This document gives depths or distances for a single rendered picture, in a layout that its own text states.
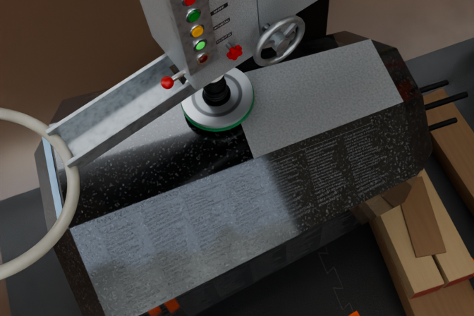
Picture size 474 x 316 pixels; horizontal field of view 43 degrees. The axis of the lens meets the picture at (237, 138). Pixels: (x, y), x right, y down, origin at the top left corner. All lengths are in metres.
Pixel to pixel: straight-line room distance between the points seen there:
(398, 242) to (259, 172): 0.75
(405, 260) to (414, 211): 0.19
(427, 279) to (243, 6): 1.31
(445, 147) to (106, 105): 1.51
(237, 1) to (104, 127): 0.50
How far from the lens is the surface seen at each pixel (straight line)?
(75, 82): 3.01
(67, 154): 1.54
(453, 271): 2.30
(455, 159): 2.59
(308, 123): 1.75
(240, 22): 1.37
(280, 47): 1.43
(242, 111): 1.72
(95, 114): 1.59
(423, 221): 2.32
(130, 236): 1.74
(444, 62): 2.95
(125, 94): 1.60
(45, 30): 3.25
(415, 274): 2.27
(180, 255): 1.78
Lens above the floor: 2.39
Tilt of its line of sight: 63 degrees down
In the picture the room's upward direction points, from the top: 10 degrees counter-clockwise
